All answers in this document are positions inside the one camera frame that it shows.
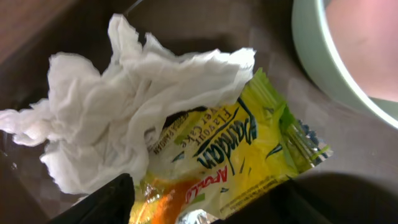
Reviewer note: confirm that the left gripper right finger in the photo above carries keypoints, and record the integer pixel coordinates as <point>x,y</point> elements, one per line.
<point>311,202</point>

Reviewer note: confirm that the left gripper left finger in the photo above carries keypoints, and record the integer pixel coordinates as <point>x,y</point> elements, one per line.
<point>110,204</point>

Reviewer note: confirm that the white tissue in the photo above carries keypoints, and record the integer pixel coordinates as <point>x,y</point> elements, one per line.
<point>98,125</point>

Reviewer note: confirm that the yellow green snack wrapper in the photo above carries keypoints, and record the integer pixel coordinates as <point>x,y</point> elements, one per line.
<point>208,164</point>

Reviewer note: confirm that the light green saucer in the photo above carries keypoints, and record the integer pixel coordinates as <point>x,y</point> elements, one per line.
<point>320,58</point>

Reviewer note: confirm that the pink cup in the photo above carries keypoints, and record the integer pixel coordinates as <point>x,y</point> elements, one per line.
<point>365,35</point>

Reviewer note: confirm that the dark brown serving tray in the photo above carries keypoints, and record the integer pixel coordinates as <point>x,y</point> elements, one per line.
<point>32,31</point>

